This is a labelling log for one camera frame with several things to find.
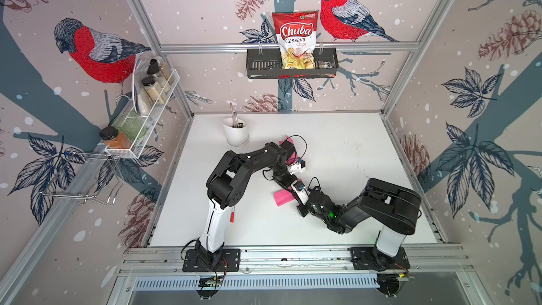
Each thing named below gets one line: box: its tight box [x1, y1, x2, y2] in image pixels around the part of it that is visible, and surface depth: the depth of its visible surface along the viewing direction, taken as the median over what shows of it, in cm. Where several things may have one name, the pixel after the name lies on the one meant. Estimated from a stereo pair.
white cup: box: [222, 117, 250, 147], surface depth 106 cm
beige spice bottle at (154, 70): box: [146, 58, 171, 92], surface depth 83 cm
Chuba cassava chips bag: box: [271, 10, 319, 70], surface depth 83 cm
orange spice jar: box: [99, 126, 132, 149], surface depth 62 cm
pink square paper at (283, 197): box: [273, 189, 296, 207], surface depth 90 cm
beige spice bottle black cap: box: [141, 76, 167, 105], surface depth 78 cm
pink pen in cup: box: [230, 102, 238, 128], surface depth 106 cm
